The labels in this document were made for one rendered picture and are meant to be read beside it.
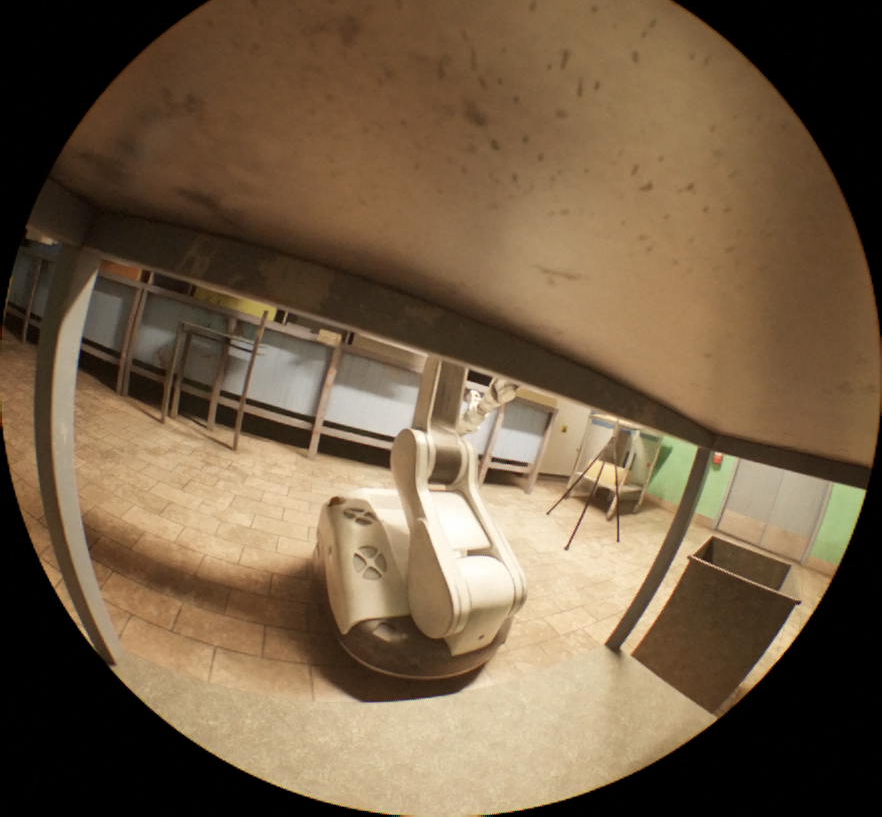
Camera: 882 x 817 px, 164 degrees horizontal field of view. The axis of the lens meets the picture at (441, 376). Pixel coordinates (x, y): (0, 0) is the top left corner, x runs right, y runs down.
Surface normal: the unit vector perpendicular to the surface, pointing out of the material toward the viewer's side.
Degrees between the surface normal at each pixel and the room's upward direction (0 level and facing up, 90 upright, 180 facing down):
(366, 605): 38
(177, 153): 180
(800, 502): 90
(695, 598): 90
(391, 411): 90
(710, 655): 90
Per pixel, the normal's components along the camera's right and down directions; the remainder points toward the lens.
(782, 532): -0.89, -0.27
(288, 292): 0.35, 0.08
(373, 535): 0.53, -0.67
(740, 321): -0.28, 0.96
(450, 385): 0.54, -0.04
